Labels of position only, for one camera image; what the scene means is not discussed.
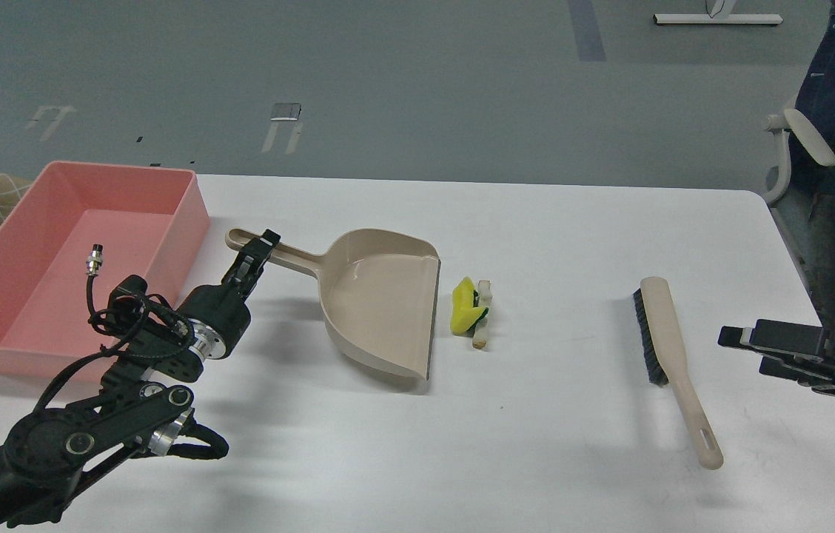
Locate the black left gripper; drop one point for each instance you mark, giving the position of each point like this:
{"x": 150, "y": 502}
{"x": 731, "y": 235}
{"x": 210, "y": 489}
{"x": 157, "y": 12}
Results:
{"x": 219, "y": 313}

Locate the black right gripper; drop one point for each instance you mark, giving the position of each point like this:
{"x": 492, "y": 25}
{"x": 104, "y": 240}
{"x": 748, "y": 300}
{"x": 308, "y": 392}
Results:
{"x": 799, "y": 353}

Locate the beige plastic dustpan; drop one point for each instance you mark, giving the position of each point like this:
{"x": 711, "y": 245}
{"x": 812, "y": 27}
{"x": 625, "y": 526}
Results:
{"x": 378, "y": 294}

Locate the beige brush with black bristles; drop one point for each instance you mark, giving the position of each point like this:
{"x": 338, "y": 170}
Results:
{"x": 666, "y": 362}

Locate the yellow sponge piece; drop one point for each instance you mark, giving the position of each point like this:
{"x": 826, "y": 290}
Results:
{"x": 465, "y": 311}

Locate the pink plastic bin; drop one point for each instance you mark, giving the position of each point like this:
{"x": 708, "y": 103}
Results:
{"x": 150, "y": 222}

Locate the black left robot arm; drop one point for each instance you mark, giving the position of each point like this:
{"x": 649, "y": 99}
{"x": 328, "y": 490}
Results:
{"x": 131, "y": 399}

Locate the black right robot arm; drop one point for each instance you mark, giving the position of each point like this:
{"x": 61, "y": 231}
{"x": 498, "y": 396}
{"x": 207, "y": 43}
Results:
{"x": 802, "y": 354}

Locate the grey floor plate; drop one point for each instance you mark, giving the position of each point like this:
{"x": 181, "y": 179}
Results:
{"x": 285, "y": 111}

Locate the white office chair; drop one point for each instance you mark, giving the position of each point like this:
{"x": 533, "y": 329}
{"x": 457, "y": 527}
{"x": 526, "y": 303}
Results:
{"x": 789, "y": 124}

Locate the white desk foot bar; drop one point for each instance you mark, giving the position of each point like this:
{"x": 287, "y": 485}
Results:
{"x": 691, "y": 19}

